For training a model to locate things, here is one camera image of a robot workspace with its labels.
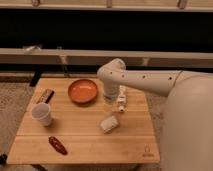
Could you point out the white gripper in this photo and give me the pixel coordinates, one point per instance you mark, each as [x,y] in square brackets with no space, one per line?
[111,91]

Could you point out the dark red pepper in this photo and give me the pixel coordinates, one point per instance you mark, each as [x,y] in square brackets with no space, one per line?
[57,145]

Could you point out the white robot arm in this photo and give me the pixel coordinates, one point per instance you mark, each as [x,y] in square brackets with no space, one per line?
[187,137]

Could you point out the small white bottle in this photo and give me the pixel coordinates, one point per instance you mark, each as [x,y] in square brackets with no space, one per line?
[122,99]

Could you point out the orange bowl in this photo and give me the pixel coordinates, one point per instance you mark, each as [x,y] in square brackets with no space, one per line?
[82,91]

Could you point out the wooden folding table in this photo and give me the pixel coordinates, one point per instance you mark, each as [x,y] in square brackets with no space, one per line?
[78,129]

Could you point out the brown snack bar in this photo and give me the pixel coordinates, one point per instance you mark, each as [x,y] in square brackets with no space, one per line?
[46,96]

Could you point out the white paper cup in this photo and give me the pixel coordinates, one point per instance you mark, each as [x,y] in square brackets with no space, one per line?
[42,113]

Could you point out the wooden shelf rail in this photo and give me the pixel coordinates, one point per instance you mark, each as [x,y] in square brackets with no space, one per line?
[99,57]

